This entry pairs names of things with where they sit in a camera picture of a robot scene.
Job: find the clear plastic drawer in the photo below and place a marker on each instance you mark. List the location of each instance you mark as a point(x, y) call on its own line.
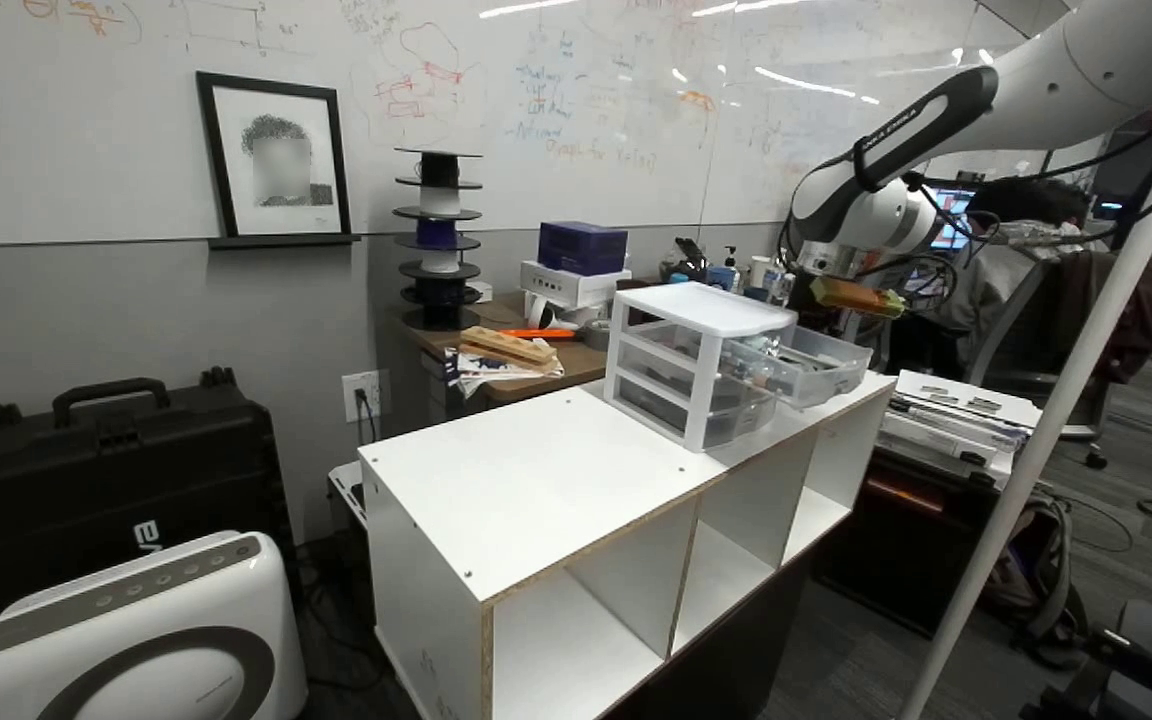
point(818, 366)

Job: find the brown wooden desk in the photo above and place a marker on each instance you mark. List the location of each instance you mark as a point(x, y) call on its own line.
point(543, 386)

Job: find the seated person grey hoodie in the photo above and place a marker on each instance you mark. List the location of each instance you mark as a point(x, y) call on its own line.
point(1040, 292)

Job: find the white shelf table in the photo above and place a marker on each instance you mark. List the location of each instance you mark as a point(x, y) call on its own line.
point(521, 482)

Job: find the wall whiteboard with writing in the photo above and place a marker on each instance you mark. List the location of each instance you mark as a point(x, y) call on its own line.
point(600, 123)

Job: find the orange hand tool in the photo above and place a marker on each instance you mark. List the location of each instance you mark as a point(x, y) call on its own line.
point(543, 333)

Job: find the white slanted pole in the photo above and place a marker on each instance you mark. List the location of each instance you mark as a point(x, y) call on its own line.
point(1071, 386)

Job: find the dark blue box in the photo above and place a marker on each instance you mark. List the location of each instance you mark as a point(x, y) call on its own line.
point(583, 244)

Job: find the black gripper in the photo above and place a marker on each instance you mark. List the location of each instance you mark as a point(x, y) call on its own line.
point(809, 284)

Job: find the white cardboard box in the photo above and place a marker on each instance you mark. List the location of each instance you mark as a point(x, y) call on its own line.
point(576, 289)

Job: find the black framed picture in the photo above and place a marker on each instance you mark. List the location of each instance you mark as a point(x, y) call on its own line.
point(279, 162)

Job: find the white wall outlet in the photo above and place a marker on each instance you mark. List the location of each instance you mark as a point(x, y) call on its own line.
point(363, 396)

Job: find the black hard carrying case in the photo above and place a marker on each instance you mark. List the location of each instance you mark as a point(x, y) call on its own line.
point(99, 492)

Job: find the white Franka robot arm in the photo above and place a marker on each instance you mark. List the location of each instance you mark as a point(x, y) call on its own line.
point(1082, 67)

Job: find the white air purifier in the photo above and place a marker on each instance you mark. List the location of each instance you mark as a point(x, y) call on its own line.
point(200, 585)

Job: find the black spool stack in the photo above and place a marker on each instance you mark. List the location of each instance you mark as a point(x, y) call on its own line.
point(437, 284)

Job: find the white plastic drawer unit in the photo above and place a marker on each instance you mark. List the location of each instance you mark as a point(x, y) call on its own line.
point(702, 304)

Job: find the light wooden block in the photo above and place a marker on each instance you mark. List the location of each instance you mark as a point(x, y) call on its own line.
point(511, 345)

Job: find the yellow taped wrist camera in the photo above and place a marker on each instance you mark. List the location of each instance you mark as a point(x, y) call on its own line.
point(858, 298)

